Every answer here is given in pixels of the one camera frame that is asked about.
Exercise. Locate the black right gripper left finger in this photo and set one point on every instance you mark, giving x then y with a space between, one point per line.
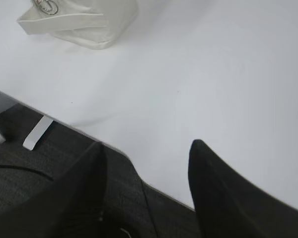
69 208

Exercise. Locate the cream canvas zipper bag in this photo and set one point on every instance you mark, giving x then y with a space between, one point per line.
93 24

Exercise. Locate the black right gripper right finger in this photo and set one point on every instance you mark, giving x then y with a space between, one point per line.
228 206

